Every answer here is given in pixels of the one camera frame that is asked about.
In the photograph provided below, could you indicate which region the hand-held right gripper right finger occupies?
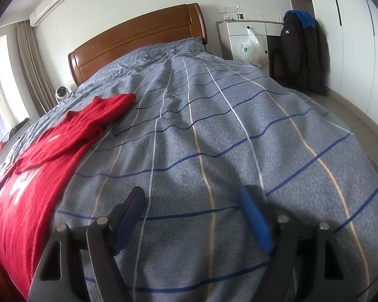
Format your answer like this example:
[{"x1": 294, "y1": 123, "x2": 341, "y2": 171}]
[{"x1": 239, "y1": 185, "x2": 363, "y2": 302}]

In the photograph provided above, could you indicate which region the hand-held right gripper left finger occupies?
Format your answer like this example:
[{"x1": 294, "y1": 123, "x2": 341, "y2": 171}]
[{"x1": 27, "y1": 186, "x2": 146, "y2": 302}]

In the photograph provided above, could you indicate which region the red sweater with white print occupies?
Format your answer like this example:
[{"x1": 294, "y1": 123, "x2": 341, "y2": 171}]
[{"x1": 0, "y1": 93, "x2": 137, "y2": 301}]

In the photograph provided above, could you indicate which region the bed with blue checked duvet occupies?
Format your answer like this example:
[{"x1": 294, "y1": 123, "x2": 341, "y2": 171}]
[{"x1": 0, "y1": 37, "x2": 378, "y2": 302}]

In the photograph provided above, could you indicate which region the dark cloth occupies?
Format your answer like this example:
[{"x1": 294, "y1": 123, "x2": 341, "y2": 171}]
[{"x1": 9, "y1": 118, "x2": 30, "y2": 136}]

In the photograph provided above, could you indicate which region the white plastic bag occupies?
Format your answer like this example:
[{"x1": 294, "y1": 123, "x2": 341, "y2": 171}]
[{"x1": 240, "y1": 27, "x2": 269, "y2": 68}]

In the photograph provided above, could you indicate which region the black jacket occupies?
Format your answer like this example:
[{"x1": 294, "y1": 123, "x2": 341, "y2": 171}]
[{"x1": 280, "y1": 10, "x2": 330, "y2": 96}]

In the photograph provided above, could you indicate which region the beige curtain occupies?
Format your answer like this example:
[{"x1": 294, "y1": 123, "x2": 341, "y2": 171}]
[{"x1": 16, "y1": 20, "x2": 55, "y2": 114}]

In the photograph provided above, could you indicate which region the wooden headboard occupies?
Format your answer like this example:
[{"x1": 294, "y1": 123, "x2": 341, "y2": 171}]
[{"x1": 68, "y1": 3, "x2": 208, "y2": 87}]

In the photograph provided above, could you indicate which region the white desk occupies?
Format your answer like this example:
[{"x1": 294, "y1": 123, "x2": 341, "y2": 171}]
[{"x1": 219, "y1": 20, "x2": 286, "y2": 76}]

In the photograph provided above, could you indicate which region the blue garment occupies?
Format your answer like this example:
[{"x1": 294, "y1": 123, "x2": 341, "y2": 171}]
[{"x1": 285, "y1": 10, "x2": 316, "y2": 30}]

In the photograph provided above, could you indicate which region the white wardrobe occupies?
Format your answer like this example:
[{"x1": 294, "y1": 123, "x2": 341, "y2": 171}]
[{"x1": 283, "y1": 0, "x2": 378, "y2": 152}]

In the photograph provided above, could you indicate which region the white air conditioner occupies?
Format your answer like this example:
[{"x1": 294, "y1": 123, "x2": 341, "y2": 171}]
[{"x1": 29, "y1": 0, "x2": 70, "y2": 27}]

